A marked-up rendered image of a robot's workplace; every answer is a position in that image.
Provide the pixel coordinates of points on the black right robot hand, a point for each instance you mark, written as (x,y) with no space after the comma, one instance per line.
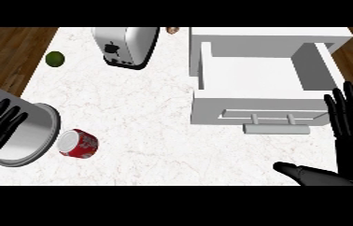
(341,133)

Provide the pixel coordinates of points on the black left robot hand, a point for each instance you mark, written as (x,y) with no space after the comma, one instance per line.
(9,119)

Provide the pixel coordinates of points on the red can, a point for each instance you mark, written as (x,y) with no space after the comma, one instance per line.
(78,144)

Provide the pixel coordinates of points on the white drawer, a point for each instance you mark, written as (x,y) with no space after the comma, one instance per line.
(261,89)

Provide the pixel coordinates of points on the grey metal pot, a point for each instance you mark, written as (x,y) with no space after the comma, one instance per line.
(28,133)

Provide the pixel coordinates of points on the green lime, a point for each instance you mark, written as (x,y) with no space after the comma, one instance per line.
(55,59)

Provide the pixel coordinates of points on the white cabinet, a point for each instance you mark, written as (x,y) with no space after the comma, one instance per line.
(270,39)

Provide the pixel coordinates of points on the silver toaster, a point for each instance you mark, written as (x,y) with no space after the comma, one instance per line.
(126,46)

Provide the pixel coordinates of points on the small brown object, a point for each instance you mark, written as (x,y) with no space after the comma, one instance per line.
(171,30)

